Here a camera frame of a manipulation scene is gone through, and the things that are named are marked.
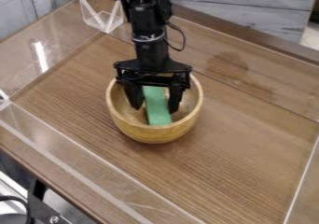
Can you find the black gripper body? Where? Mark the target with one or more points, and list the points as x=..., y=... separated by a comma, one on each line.
x=153, y=68

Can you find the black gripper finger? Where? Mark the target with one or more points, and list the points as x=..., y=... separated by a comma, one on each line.
x=175, y=96
x=134, y=93

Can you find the green rectangular block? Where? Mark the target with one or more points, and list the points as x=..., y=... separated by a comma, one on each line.
x=157, y=108

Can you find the brown wooden bowl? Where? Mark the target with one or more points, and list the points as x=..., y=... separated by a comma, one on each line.
x=133, y=122

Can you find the clear acrylic corner bracket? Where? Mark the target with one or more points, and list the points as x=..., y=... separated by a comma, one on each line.
x=102, y=20

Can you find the black table leg frame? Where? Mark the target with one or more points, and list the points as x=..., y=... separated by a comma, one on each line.
x=42, y=213

